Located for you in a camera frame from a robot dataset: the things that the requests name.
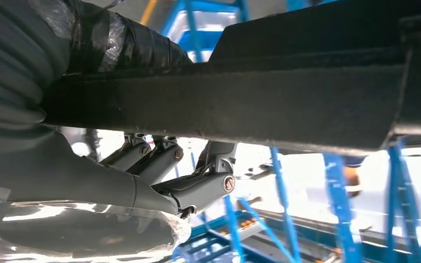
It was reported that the blue metal shelf rack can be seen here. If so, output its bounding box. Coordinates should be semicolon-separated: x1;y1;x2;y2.
170;139;421;263
160;0;338;63

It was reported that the yellow floor tape outline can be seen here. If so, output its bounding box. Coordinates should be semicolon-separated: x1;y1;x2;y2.
139;0;158;26

